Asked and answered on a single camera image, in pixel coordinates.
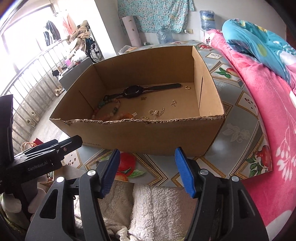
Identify rolled pink mat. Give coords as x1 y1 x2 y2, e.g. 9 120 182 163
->
122 16 142 47

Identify floral wall cloth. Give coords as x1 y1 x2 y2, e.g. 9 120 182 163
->
117 0 195 34

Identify white glove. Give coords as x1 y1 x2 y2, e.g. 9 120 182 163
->
1 188 46 214

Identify black purple smart watch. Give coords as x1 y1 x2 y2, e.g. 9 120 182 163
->
103 83 182 101

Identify fruit pattern table cloth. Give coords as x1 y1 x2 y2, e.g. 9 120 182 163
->
62 39 273 188

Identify pink blanket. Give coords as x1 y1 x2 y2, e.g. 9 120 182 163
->
203 30 295 240

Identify small silver earring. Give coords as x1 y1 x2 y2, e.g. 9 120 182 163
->
171 100 177 107

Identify blue floral quilt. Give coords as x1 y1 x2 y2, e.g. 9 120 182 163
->
222 19 295 90

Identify colourful bead necklace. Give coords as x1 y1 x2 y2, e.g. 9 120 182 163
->
91 96 122 121

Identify empty water jug on floor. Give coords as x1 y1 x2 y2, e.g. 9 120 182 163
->
157 28 174 44

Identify blue water bottle on dispenser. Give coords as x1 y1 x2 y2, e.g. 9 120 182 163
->
200 10 216 31

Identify grey low cabinet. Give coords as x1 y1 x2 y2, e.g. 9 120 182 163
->
59 57 93 91

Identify red paper bag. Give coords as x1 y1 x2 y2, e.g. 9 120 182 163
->
33 138 43 146

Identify metal balcony railing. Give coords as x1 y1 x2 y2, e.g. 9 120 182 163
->
1 39 69 154

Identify wheelchair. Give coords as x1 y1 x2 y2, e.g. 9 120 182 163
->
85 38 102 63

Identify white fluffy towel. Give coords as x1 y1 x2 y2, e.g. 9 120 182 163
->
74 180 200 241

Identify brown cardboard box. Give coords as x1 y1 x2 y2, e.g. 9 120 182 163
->
50 45 225 156

